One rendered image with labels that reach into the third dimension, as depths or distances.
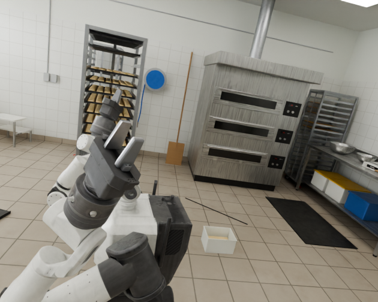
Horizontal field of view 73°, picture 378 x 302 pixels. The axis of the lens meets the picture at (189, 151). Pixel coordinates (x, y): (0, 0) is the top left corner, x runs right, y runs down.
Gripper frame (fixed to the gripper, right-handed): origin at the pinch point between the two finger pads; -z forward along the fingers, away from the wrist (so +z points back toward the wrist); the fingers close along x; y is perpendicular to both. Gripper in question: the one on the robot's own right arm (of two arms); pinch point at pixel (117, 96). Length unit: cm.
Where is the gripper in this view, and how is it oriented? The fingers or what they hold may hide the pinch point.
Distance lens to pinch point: 115.0
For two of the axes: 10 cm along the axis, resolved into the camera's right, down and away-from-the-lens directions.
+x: -1.2, -1.5, -9.8
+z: -3.8, 9.2, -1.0
